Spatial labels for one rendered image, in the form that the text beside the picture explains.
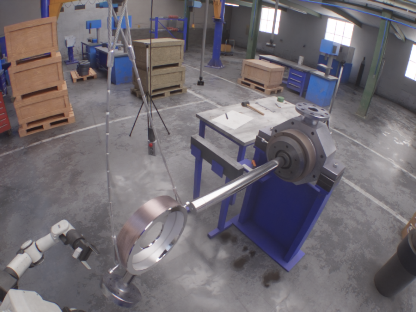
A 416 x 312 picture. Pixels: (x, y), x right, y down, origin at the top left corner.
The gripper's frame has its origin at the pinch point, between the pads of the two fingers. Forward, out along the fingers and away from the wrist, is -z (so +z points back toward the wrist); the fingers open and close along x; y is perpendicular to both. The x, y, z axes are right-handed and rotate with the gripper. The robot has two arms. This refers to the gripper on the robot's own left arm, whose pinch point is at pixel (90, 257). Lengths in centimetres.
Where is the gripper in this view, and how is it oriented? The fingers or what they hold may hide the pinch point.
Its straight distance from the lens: 124.0
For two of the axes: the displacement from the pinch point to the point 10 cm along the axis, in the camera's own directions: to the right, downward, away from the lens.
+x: -5.4, 8.3, -1.5
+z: -8.0, -4.5, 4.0
